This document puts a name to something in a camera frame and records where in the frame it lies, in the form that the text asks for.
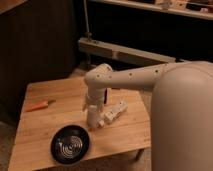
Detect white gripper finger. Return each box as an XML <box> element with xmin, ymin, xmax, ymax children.
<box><xmin>98</xmin><ymin>105</ymin><xmax>104</xmax><ymax>113</ymax></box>
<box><xmin>82</xmin><ymin>102</ymin><xmax>88</xmax><ymax>111</ymax></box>

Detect white ceramic cup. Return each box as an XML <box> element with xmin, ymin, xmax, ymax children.
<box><xmin>87</xmin><ymin>105</ymin><xmax>102</xmax><ymax>129</ymax></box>

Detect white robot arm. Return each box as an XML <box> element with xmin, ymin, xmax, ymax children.
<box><xmin>84</xmin><ymin>61</ymin><xmax>213</xmax><ymax>171</ymax></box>

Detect white toy bottle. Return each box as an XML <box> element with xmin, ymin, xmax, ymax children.
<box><xmin>98</xmin><ymin>100</ymin><xmax>128</xmax><ymax>127</ymax></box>

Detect orange carrot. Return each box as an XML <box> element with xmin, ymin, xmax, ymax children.
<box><xmin>25</xmin><ymin>100</ymin><xmax>55</xmax><ymax>112</ymax></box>

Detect black round plate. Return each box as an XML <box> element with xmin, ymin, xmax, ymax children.
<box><xmin>50</xmin><ymin>125</ymin><xmax>90</xmax><ymax>165</ymax></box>

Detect grey metal beam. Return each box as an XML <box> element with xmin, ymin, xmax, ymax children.
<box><xmin>78</xmin><ymin>37</ymin><xmax>175</xmax><ymax>66</ymax></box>

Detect vertical metal pole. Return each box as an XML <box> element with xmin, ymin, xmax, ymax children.
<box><xmin>83</xmin><ymin>0</ymin><xmax>91</xmax><ymax>41</ymax></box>

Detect wooden shelf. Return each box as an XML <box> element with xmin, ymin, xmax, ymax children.
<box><xmin>89</xmin><ymin>0</ymin><xmax>213</xmax><ymax>21</ymax></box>

